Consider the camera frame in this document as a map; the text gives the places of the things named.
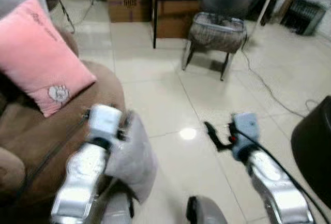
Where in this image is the grey left robot leg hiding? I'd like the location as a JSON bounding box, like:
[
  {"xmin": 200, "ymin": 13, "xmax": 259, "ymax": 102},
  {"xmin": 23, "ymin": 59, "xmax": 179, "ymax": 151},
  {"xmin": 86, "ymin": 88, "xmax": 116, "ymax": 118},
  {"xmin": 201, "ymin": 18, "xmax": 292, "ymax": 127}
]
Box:
[{"xmin": 98, "ymin": 192, "xmax": 136, "ymax": 224}]

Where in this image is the grey right robot leg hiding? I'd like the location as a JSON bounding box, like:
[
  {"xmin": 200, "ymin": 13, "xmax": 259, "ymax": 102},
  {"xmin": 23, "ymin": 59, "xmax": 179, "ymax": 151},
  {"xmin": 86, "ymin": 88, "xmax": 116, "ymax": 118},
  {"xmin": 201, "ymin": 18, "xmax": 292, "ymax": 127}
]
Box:
[{"xmin": 186, "ymin": 195, "xmax": 229, "ymax": 224}]

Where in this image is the pink pillow with cartoon print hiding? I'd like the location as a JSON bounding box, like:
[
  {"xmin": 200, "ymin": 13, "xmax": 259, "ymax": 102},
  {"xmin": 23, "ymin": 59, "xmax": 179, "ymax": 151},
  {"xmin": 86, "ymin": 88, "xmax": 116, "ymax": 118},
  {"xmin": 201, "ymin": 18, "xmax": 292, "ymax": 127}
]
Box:
[{"xmin": 0, "ymin": 0, "xmax": 97, "ymax": 118}]

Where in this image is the patterned stool with metal legs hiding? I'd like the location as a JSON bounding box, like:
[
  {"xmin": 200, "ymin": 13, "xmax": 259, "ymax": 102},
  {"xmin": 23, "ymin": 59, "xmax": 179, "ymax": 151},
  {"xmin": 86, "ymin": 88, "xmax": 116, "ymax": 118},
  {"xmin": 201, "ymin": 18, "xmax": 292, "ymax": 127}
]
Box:
[{"xmin": 180, "ymin": 11, "xmax": 248, "ymax": 82}]

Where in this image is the grey power cable on floor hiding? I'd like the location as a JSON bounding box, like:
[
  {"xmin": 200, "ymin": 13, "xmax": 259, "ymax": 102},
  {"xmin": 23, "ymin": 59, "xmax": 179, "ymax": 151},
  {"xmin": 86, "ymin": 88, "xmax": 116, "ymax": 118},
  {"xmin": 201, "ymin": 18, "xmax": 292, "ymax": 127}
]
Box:
[{"xmin": 240, "ymin": 37, "xmax": 320, "ymax": 119}]

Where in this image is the brown fabric sofa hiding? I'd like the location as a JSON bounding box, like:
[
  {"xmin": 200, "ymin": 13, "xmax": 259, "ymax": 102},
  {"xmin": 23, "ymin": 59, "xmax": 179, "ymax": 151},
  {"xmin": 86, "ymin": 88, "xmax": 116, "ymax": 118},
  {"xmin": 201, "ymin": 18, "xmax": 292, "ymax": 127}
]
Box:
[{"xmin": 0, "ymin": 26, "xmax": 126, "ymax": 224}]

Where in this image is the black radiator heater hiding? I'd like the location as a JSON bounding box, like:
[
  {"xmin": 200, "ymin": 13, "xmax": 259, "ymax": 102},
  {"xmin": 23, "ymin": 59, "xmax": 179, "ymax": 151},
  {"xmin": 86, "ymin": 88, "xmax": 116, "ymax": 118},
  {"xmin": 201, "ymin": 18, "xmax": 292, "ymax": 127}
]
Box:
[{"xmin": 281, "ymin": 0, "xmax": 325, "ymax": 37}]

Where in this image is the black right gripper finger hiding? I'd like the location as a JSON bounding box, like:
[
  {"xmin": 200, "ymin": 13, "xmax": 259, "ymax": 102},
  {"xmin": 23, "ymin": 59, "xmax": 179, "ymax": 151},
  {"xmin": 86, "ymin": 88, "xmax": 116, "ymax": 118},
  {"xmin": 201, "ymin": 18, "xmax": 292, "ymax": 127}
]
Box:
[{"xmin": 204, "ymin": 121, "xmax": 228, "ymax": 152}]

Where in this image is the light grey pillow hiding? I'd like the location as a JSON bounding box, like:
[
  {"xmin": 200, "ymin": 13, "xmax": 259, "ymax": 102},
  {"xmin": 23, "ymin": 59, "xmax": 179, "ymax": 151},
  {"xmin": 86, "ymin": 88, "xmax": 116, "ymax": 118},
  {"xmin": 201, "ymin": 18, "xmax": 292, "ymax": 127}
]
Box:
[{"xmin": 105, "ymin": 111, "xmax": 158, "ymax": 205}]

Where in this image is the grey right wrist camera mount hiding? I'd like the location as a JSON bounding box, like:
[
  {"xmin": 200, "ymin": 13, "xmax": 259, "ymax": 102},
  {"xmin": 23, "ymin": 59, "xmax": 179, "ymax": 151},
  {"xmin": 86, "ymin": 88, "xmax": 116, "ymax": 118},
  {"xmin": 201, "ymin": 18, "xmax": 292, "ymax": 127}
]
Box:
[{"xmin": 230, "ymin": 112, "xmax": 260, "ymax": 161}]

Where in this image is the grey robot leg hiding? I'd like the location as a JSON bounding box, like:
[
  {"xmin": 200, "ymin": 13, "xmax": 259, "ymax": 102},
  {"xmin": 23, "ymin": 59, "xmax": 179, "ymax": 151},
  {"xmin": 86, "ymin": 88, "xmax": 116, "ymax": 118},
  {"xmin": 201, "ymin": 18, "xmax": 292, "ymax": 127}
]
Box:
[
  {"xmin": 186, "ymin": 195, "xmax": 229, "ymax": 224},
  {"xmin": 98, "ymin": 192, "xmax": 136, "ymax": 224}
]

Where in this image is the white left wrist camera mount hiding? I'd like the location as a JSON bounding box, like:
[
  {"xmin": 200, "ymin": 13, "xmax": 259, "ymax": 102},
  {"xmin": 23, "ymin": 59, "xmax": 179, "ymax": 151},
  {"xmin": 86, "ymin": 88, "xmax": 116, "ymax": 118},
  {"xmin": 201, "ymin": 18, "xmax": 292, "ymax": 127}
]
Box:
[{"xmin": 87, "ymin": 104, "xmax": 124, "ymax": 143}]

